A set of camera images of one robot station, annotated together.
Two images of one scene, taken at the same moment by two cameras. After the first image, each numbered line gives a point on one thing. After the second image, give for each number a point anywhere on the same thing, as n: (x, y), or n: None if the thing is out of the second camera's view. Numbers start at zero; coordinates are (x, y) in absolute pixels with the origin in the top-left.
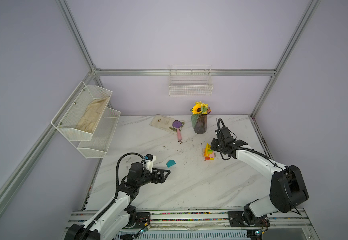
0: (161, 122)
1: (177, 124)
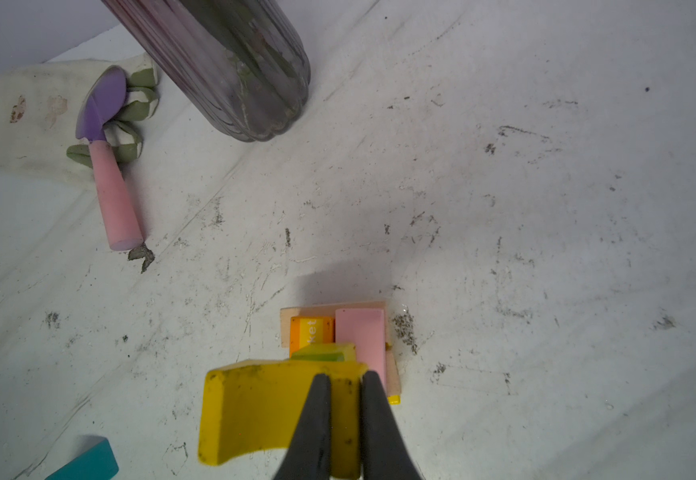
0: (29, 117)
1: (100, 102)
